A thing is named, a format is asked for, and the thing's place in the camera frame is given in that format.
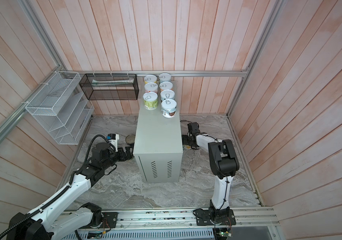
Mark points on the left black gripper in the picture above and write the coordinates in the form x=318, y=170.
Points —
x=129, y=155

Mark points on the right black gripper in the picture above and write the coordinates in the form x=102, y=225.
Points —
x=184, y=138

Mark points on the dark can with brown lid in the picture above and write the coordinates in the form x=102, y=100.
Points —
x=130, y=140

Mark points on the orange can pull-tab lid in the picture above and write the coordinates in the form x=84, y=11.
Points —
x=166, y=86

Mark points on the pink can pull-tab lid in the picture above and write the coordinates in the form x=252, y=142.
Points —
x=151, y=87

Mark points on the green white can pull-tab lid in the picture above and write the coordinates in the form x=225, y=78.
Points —
x=164, y=77

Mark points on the yellow can pull-tab lid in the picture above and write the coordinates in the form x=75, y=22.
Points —
x=150, y=79

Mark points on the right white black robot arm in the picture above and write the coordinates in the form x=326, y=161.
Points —
x=224, y=164

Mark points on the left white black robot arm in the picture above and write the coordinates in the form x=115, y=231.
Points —
x=23, y=227

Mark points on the grey metal cabinet counter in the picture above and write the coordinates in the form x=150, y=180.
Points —
x=158, y=148

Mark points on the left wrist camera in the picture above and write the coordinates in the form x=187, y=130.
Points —
x=113, y=140

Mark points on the black wire mesh basket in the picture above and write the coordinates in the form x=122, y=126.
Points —
x=110, y=86

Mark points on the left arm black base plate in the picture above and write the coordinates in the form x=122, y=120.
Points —
x=109, y=220

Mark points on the white wire mesh shelf rack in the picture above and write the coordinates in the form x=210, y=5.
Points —
x=63, y=113

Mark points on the horizontal aluminium frame bar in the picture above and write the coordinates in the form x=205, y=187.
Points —
x=180, y=73

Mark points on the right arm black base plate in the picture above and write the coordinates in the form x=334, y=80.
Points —
x=212, y=217

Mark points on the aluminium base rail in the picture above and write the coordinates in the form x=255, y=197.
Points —
x=149, y=219

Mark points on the right aluminium frame post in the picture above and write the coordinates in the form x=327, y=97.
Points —
x=262, y=22

